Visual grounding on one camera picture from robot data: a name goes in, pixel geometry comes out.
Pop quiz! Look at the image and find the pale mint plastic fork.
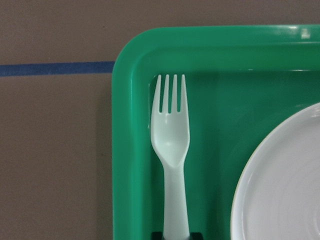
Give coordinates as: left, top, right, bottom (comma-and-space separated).
150, 75, 190, 240

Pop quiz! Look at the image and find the white round plate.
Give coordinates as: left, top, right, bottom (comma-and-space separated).
230, 104, 320, 240

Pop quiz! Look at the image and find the green plastic tray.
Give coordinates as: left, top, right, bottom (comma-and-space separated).
111, 25, 320, 240

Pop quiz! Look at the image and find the brown paper table cover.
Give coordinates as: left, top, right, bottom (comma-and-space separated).
0, 0, 320, 240

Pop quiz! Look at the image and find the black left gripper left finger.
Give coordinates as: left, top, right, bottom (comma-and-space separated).
150, 231, 164, 240

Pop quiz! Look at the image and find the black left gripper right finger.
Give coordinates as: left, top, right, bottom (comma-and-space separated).
189, 232, 203, 240

